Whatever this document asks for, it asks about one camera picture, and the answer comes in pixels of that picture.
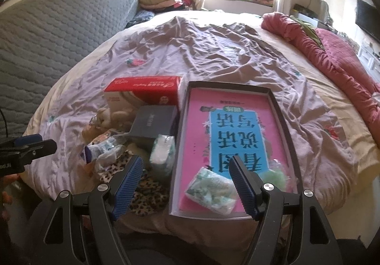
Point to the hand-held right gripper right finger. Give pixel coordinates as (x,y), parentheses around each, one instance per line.
(243,187)

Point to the red tissue box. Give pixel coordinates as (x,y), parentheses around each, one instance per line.
(142,90)

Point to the leopard print cloth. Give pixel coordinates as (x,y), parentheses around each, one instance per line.
(148,193)

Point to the dark patterned pillow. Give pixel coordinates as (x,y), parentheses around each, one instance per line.
(139,19)

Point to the white drawer cabinet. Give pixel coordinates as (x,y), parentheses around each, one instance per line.
(369,54)

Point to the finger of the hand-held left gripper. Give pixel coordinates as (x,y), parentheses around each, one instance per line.
(28,140)
(41,147)

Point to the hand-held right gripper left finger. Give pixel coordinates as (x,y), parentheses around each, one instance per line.
(128,187)

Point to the dark cardboard tray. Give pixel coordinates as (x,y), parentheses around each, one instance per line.
(185,134)

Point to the green white tissue packet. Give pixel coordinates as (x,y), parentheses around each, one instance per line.
(161,155)
(212,190)

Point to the blue printed plastic pack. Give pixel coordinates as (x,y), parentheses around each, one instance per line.
(105,146)

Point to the oval mirror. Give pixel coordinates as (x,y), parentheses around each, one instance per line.
(320,5)

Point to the mauve strawberry print quilt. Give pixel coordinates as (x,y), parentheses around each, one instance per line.
(207,51)

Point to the clear plastic bag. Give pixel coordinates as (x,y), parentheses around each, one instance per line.
(377,101)

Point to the grey quilted headboard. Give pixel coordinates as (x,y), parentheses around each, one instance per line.
(53,33)

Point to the cream bed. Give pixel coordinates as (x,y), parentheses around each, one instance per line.
(341,87)

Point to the dark grey box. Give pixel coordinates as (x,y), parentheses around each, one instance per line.
(154,124)

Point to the black television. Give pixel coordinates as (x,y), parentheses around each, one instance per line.
(369,18)

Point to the green cloth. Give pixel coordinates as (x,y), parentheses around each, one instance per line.
(307,29)

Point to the pale green mesh puff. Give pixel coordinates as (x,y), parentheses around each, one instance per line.
(273,177)

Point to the pink quilt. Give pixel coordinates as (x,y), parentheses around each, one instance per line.
(326,54)

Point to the clutter on dresser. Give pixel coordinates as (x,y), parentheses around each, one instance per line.
(302,12)

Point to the person's left hand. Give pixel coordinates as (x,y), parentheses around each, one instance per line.
(6,196)

